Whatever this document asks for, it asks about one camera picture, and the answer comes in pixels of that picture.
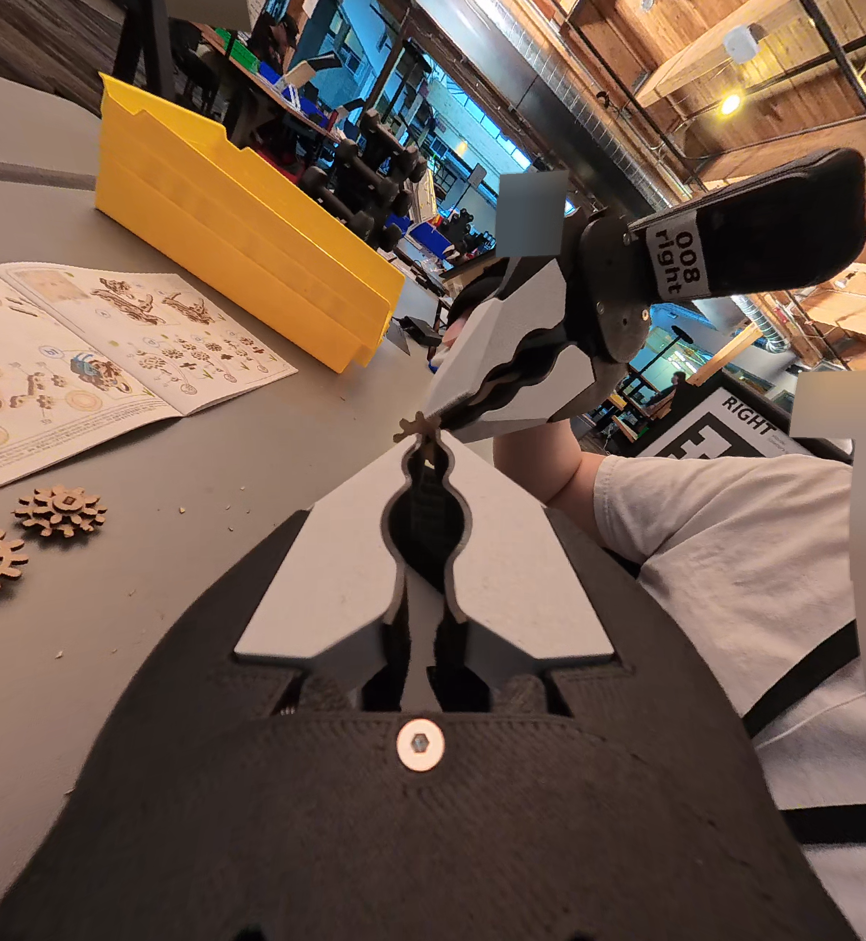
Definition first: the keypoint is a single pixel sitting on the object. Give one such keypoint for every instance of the open instruction booklet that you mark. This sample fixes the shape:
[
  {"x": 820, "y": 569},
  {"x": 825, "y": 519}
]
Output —
[{"x": 109, "y": 353}]

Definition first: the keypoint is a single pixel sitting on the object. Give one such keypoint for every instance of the small wooden gear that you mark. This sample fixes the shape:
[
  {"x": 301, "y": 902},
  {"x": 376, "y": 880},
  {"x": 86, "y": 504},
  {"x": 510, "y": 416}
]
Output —
[{"x": 416, "y": 426}]

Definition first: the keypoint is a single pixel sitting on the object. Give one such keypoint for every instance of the person's white t-shirt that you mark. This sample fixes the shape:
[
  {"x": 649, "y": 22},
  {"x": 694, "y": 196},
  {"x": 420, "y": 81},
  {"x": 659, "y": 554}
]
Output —
[{"x": 734, "y": 588}]

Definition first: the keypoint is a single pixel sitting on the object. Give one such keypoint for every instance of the silver ventilation ducts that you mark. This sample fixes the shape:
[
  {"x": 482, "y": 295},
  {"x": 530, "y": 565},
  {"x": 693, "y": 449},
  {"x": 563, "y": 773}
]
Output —
[{"x": 602, "y": 110}]

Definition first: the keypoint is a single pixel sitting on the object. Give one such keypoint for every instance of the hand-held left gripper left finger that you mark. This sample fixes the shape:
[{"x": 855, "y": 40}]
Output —
[{"x": 315, "y": 588}]

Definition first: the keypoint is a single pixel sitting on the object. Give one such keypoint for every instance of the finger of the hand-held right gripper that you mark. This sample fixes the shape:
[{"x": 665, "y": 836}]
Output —
[
  {"x": 491, "y": 338},
  {"x": 543, "y": 397}
]

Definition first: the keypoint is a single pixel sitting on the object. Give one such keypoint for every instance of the black round-top floor stand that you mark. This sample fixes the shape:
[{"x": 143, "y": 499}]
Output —
[{"x": 674, "y": 334}]

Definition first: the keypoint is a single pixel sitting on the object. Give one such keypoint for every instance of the black framed marker sign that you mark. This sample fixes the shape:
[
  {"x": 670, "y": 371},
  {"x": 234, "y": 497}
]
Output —
[{"x": 727, "y": 426}]

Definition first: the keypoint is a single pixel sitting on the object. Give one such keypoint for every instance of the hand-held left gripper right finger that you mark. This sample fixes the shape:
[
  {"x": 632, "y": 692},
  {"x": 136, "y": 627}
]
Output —
[{"x": 536, "y": 588}]

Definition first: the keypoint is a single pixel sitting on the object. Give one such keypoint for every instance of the flat wooden gear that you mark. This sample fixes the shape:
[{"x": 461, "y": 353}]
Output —
[{"x": 59, "y": 509}]

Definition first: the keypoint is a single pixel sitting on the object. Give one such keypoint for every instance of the yellow stacked storage bins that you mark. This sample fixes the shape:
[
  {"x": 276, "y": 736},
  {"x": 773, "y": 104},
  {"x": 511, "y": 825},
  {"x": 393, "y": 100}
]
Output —
[{"x": 241, "y": 220}]

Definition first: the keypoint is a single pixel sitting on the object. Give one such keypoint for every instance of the rack of black dumbbells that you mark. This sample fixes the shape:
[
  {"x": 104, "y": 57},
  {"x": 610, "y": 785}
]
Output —
[{"x": 374, "y": 176}]

